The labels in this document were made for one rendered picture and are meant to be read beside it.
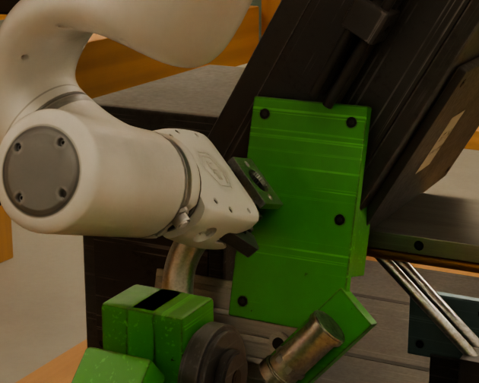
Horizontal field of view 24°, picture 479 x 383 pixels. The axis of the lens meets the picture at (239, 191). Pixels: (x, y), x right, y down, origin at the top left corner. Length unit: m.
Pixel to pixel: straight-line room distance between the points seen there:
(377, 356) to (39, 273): 3.13
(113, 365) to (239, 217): 0.19
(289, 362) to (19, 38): 0.40
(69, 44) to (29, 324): 3.17
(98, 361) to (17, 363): 2.85
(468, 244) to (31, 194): 0.50
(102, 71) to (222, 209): 0.60
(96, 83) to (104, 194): 0.72
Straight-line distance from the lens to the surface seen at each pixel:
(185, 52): 0.69
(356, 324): 1.00
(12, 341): 3.81
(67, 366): 1.43
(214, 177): 0.91
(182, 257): 1.04
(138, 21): 0.69
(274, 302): 1.04
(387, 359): 1.40
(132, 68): 1.52
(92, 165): 0.73
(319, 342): 0.98
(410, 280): 1.15
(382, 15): 0.97
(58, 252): 4.67
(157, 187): 0.80
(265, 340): 1.06
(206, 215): 0.87
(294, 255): 1.03
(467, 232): 1.13
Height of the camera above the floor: 1.46
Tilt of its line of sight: 15 degrees down
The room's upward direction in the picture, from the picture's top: straight up
